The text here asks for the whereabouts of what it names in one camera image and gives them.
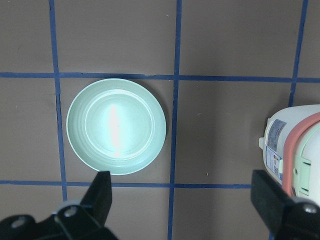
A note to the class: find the light green round plate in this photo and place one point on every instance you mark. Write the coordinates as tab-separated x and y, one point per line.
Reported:
116	125

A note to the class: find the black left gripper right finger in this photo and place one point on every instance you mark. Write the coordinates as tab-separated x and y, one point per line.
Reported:
286	217

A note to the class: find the white pink rice cooker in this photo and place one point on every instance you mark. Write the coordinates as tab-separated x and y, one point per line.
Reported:
291	150

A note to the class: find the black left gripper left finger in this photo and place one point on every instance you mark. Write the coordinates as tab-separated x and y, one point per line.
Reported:
83	220

